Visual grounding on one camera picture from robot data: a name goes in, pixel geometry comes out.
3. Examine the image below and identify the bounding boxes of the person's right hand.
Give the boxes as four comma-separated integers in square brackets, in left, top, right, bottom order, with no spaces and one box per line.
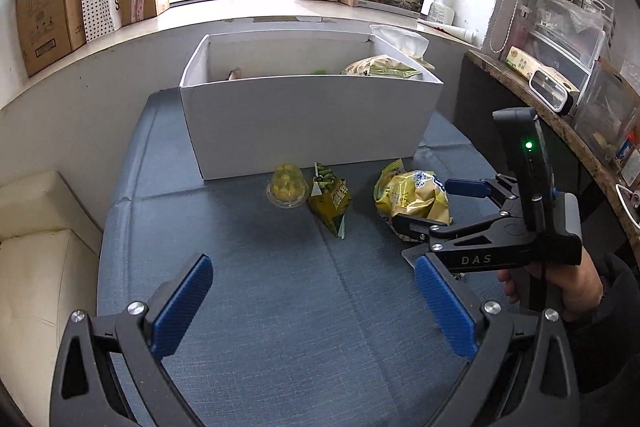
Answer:
[497,247,604,322]

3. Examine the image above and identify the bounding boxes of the large cardboard box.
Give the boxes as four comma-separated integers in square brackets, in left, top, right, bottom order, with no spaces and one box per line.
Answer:
[15,0,86,76]

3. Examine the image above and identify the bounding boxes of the white tube on sill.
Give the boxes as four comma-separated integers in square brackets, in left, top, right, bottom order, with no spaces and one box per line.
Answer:
[419,20,482,48]

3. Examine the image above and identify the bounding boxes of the yellow tissue pack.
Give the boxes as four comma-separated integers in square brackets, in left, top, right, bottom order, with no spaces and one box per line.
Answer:
[370,25,435,70]

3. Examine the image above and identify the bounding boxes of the beige cartoon chips bag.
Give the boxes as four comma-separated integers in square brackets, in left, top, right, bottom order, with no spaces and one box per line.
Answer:
[341,54,422,80]

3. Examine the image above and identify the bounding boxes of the yellow crinkled chips bag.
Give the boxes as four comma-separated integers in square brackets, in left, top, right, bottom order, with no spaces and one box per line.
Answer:
[373,158,451,243]

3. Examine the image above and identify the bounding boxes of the white open storage box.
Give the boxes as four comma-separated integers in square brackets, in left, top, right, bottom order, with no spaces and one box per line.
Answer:
[179,28,444,180]

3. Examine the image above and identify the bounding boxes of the dark green small snack pack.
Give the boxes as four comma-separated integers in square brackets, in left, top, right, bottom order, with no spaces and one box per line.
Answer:
[307,162,352,239]

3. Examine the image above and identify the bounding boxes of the blue fabric table mat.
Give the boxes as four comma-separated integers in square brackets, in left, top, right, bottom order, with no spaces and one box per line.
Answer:
[96,86,522,427]

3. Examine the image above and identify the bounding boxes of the clear plastic drawer organizer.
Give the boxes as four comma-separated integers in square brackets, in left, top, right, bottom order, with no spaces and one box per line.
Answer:
[523,0,615,89]

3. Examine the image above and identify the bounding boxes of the white bottle on sill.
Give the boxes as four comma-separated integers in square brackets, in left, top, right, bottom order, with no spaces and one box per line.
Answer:
[427,0,456,25]

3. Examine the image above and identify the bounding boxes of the white cream sofa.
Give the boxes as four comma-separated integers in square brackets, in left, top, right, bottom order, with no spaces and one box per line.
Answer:
[1,171,102,426]

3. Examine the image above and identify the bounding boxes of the yellow-green jelly cup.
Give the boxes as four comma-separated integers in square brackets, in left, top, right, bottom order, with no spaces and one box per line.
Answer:
[266,164,308,209]

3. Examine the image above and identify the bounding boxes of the white digital clock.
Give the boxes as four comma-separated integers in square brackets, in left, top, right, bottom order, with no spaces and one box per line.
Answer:
[528,69,578,116]

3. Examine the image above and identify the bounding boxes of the yellow-green box on shelf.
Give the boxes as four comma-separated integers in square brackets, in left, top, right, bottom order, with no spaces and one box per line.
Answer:
[504,46,578,92]

